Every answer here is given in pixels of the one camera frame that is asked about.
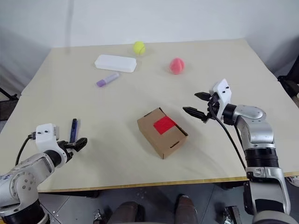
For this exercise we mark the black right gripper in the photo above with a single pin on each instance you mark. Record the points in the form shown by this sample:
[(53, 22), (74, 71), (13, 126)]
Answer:
[(212, 109)]

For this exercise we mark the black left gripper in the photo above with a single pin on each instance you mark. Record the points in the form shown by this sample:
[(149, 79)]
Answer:
[(67, 152)]

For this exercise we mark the dark blue pen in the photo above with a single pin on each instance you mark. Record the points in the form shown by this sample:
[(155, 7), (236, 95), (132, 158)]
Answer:
[(74, 129)]

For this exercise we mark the brown cardboard box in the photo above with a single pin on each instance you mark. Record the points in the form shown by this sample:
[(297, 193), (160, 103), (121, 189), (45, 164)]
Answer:
[(161, 142)]

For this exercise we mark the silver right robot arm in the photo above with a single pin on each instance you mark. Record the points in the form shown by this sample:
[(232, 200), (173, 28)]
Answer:
[(259, 137)]

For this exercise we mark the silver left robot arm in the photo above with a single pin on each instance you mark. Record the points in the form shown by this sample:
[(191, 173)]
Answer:
[(25, 177)]

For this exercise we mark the red tape patch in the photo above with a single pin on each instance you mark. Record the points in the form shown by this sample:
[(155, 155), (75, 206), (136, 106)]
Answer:
[(164, 125)]

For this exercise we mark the pink toy peach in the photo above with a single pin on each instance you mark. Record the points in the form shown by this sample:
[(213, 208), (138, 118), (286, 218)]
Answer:
[(177, 66)]

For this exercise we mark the purple highlighter pen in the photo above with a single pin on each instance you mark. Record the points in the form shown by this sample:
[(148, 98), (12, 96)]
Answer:
[(107, 79)]

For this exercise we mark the small metal caster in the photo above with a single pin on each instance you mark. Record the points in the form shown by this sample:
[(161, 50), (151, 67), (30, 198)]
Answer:
[(97, 217)]

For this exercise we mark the yellow tennis ball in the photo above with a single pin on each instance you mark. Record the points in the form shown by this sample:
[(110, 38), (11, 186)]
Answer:
[(139, 48)]

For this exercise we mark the dark brown rounded shape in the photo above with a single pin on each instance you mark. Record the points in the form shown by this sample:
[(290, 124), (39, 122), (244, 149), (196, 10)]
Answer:
[(127, 213), (186, 210)]

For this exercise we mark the white plastic case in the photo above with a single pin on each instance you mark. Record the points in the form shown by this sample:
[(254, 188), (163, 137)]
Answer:
[(115, 63)]

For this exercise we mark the black chair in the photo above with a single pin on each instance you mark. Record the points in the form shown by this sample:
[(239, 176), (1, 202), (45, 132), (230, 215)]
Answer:
[(290, 79)]

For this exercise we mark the black metal base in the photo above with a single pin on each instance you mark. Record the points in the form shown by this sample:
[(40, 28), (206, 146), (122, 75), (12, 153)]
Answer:
[(232, 214)]

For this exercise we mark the patterned sneaker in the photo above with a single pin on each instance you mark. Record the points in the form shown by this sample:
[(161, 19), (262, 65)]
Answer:
[(293, 181)]

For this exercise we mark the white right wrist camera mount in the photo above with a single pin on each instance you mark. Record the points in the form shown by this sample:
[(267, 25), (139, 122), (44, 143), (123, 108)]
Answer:
[(223, 92)]

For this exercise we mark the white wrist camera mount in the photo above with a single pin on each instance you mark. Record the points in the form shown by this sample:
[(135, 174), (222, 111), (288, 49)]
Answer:
[(45, 137), (223, 92)]

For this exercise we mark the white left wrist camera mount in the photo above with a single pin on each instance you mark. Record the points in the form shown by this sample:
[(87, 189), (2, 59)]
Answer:
[(45, 137)]

